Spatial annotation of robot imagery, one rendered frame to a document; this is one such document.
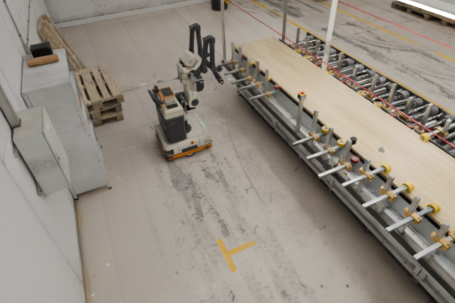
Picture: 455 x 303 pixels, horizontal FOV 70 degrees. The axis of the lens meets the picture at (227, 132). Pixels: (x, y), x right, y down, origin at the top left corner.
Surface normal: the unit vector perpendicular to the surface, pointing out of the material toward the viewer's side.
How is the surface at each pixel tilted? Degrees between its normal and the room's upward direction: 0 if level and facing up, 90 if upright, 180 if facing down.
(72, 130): 90
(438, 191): 0
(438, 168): 0
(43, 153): 90
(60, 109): 90
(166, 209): 0
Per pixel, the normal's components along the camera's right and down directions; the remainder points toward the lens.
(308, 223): -0.04, -0.78
